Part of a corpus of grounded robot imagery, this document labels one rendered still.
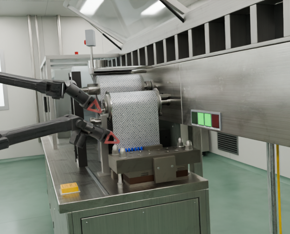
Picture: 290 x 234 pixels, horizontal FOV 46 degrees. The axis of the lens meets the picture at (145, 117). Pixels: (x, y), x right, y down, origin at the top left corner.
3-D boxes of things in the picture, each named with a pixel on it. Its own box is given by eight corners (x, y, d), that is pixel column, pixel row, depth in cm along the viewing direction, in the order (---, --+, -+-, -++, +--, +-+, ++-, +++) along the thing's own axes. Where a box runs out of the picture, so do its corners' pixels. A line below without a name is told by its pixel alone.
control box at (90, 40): (86, 47, 223) (84, 31, 222) (95, 46, 223) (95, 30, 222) (83, 46, 216) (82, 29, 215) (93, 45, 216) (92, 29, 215)
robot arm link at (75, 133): (79, 119, 151) (68, 114, 157) (68, 142, 150) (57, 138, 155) (97, 128, 160) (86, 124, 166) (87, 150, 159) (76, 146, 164)
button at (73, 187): (60, 189, 153) (60, 184, 153) (76, 187, 155) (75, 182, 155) (62, 194, 146) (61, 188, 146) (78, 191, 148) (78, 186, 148)
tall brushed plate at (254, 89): (92, 105, 388) (90, 79, 385) (116, 104, 397) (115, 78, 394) (289, 149, 95) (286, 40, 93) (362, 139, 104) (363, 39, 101)
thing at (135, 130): (114, 153, 167) (112, 116, 165) (159, 148, 174) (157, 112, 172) (115, 154, 166) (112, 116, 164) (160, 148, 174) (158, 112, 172)
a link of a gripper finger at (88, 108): (98, 118, 167) (83, 107, 163) (94, 116, 173) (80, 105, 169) (106, 107, 167) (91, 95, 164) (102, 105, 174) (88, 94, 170)
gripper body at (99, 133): (103, 143, 159) (89, 137, 157) (99, 140, 169) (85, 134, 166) (109, 130, 159) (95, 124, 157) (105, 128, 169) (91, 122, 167)
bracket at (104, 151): (96, 174, 176) (92, 115, 174) (108, 172, 179) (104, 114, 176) (98, 176, 172) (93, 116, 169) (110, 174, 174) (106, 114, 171)
